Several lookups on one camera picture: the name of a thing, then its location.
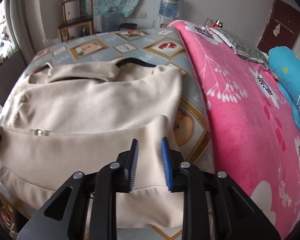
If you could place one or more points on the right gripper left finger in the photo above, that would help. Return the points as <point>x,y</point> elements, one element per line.
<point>85,197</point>

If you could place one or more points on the empty clear water jug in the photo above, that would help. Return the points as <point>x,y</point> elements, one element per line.
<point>110,20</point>

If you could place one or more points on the white water dispenser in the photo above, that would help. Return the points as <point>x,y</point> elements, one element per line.
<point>162,21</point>

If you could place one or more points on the cream zip-up jacket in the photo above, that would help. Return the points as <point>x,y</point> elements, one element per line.
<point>79,117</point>

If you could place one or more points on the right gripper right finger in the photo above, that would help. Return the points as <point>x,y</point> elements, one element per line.
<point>215,207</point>

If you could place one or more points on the pink floral blanket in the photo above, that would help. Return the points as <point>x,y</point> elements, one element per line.
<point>254,136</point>

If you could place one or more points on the blue water bottle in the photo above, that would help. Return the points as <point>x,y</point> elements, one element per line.
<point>168,8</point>

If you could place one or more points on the fruit pattern table cover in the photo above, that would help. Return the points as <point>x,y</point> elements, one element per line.
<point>151,48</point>

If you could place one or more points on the dark red door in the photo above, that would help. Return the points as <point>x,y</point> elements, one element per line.
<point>282,29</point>

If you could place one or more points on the grey sequin pillow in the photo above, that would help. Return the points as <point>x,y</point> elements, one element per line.
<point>241,47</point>

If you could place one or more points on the dark grey cabinet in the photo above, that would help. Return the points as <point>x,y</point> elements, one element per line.
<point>10,71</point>

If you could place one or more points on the wooden chair black seat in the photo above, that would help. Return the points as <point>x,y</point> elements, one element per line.
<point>78,20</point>

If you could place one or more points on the blue pillow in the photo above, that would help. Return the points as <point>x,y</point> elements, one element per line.
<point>286,65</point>

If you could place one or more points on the black rice cooker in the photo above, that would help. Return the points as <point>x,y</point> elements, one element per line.
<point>127,26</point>

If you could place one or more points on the grey curtain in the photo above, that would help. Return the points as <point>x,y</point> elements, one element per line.
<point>25,25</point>

